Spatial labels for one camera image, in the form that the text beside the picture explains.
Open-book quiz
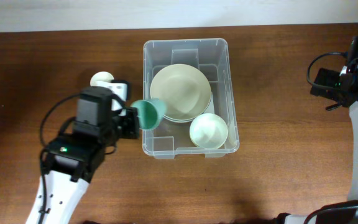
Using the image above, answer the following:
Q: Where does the mint green cup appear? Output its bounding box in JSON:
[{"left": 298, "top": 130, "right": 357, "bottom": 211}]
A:
[{"left": 131, "top": 98, "right": 167, "bottom": 130}]

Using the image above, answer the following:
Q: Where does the cream white cup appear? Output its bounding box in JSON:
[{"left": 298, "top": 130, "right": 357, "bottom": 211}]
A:
[{"left": 89, "top": 72, "right": 114, "bottom": 86}]

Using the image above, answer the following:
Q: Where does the large cream bowl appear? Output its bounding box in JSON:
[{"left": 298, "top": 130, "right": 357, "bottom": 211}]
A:
[{"left": 150, "top": 64, "right": 212, "bottom": 123}]

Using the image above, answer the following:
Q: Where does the white small bowl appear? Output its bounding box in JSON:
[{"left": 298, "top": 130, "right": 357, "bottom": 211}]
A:
[{"left": 189, "top": 113, "right": 228, "bottom": 149}]

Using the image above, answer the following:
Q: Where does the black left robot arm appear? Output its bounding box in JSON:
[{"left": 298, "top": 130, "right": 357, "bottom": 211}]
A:
[{"left": 27, "top": 86, "right": 140, "bottom": 223}]

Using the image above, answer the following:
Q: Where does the clear plastic storage bin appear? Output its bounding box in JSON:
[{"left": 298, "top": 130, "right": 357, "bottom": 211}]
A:
[{"left": 142, "top": 38, "right": 240, "bottom": 159}]

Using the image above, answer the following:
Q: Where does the white label in bin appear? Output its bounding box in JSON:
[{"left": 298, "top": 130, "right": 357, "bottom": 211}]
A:
[{"left": 203, "top": 94, "right": 215, "bottom": 114}]

